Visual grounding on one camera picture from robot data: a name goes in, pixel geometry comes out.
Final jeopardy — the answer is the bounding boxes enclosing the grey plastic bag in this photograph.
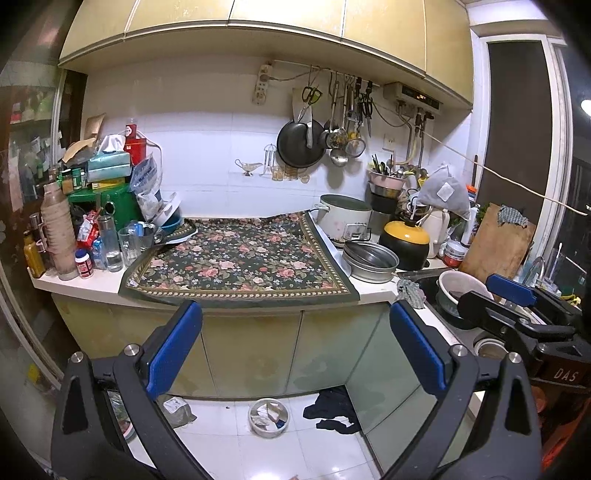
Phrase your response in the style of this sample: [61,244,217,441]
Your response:
[417,165,471,220]

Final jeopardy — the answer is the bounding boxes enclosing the white kettle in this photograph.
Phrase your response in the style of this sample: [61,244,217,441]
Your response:
[420,208,450,259]

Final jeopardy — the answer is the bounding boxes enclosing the wooden cutting board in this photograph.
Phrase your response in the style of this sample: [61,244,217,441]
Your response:
[459,203,536,283]

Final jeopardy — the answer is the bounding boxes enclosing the white rice cooker pot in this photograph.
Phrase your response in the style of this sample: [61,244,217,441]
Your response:
[315,194,373,245]

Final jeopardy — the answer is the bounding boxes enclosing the steel trash bowl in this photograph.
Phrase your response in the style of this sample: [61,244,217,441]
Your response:
[247,398,290,439]

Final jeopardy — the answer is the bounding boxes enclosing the red carton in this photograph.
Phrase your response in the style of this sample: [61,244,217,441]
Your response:
[124,119,147,166]

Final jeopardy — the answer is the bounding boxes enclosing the blue bowl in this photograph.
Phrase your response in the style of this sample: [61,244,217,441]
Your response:
[160,211,183,235]

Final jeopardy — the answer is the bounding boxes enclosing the floral tapestry mat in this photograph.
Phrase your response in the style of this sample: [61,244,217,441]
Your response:
[118,211,360,309]

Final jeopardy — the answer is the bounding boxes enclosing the small white pill bottle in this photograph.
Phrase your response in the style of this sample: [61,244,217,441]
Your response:
[75,249,94,279]

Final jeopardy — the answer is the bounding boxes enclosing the black yellow-lidded pot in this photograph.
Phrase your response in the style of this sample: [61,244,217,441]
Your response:
[379,220,430,271]

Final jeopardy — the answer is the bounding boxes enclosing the black wok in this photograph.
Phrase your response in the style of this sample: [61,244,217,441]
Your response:
[276,120,325,169]

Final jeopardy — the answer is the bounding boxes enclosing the white bowl in sink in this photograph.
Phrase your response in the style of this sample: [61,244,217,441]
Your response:
[436,270,494,317]

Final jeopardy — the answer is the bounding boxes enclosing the white power strip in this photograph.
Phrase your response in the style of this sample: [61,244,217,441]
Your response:
[252,63,273,105]

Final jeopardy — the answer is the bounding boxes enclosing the lower cabinet doors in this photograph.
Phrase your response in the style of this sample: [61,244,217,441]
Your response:
[50,294,463,462]

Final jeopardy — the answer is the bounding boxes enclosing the green box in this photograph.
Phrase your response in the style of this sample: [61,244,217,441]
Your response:
[68,183,142,230]

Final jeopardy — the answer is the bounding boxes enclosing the yellow oil bottle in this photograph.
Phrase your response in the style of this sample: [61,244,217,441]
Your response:
[23,230,46,279]

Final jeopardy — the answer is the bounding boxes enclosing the dark cloth on floor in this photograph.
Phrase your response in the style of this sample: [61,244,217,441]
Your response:
[303,386,361,435]

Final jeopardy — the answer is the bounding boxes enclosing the white blue plastic bag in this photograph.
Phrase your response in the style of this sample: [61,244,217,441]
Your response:
[129,155,162,221]

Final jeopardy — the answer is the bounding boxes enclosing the stacked brown cups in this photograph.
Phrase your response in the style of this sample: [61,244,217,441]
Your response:
[41,181,78,281]

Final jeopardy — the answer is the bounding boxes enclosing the crumpled bag on floor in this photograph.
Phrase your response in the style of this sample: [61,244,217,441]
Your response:
[156,394,197,429]

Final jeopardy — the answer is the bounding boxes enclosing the teal tissue boxes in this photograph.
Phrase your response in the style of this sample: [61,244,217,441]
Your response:
[87,151,131,183]

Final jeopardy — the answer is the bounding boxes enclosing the clear glass jar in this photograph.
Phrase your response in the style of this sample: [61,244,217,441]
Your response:
[98,215,124,272]

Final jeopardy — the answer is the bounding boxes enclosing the stacked steel basins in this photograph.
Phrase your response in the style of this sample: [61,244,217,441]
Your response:
[342,241,400,284]

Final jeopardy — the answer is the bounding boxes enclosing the hanging steel ladle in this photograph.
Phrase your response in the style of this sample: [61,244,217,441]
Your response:
[327,97,349,167]

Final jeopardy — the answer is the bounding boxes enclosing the water heater unit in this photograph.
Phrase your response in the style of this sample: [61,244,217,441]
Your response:
[383,82,442,114]

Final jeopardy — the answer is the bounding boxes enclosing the upper kitchen cabinets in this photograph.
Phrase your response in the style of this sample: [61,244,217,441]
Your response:
[59,1,474,109]

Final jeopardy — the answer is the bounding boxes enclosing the utensil holder cup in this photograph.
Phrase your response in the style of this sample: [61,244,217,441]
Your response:
[369,171,405,214]

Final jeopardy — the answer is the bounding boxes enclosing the hanging scissors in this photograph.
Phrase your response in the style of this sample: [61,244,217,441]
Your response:
[297,85,322,122]

